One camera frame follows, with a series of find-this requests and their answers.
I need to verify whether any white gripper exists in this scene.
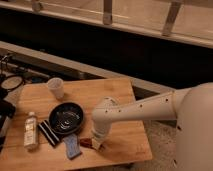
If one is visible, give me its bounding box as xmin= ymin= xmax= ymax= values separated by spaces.
xmin=92 ymin=130 xmax=107 ymax=150

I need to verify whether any red pepper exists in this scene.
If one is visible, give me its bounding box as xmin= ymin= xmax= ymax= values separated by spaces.
xmin=79 ymin=138 xmax=94 ymax=149

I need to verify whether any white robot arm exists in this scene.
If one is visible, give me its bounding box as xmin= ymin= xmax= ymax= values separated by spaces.
xmin=92 ymin=83 xmax=213 ymax=171

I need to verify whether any dark ceramic bowl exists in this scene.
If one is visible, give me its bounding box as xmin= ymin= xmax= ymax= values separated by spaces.
xmin=49 ymin=102 xmax=84 ymax=135

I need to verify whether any blue sponge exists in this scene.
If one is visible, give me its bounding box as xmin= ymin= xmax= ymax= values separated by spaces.
xmin=63 ymin=134 xmax=81 ymax=159

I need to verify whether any wooden cutting board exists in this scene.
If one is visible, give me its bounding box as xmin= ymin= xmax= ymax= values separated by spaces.
xmin=0 ymin=78 xmax=152 ymax=171

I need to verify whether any clear plastic bottle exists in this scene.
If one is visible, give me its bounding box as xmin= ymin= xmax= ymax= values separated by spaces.
xmin=24 ymin=112 xmax=38 ymax=151

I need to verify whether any white plastic cup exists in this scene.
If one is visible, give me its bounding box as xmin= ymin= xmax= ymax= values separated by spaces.
xmin=47 ymin=77 xmax=64 ymax=99

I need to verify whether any black object at left edge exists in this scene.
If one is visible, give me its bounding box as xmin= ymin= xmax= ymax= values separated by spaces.
xmin=0 ymin=100 xmax=16 ymax=152

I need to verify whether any round black device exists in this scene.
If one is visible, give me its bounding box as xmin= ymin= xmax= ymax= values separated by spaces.
xmin=0 ymin=75 xmax=24 ymax=91

